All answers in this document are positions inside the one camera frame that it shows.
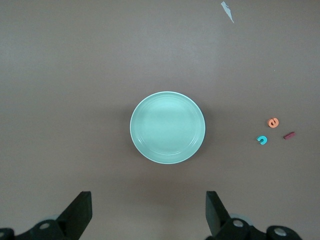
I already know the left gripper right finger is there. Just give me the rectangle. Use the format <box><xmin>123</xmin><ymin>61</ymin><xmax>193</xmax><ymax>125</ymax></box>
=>
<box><xmin>205</xmin><ymin>191</ymin><xmax>305</xmax><ymax>240</ymax></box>

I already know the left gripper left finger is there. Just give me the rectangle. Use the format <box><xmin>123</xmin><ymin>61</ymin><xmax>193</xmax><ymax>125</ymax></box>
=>
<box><xmin>0</xmin><ymin>191</ymin><xmax>93</xmax><ymax>240</ymax></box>

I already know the orange letter e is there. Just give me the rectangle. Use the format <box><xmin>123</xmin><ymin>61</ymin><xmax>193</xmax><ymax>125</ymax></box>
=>
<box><xmin>267</xmin><ymin>117</ymin><xmax>280</xmax><ymax>129</ymax></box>

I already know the green plate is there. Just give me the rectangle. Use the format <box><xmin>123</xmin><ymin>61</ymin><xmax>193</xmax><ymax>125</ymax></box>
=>
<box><xmin>129</xmin><ymin>91</ymin><xmax>207</xmax><ymax>165</ymax></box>

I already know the brown table cover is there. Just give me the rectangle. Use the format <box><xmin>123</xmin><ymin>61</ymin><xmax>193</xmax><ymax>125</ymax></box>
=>
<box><xmin>0</xmin><ymin>0</ymin><xmax>320</xmax><ymax>240</ymax></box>

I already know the white paper scrap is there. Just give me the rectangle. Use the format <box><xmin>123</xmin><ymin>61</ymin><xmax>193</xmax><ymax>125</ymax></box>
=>
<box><xmin>220</xmin><ymin>1</ymin><xmax>235</xmax><ymax>24</ymax></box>

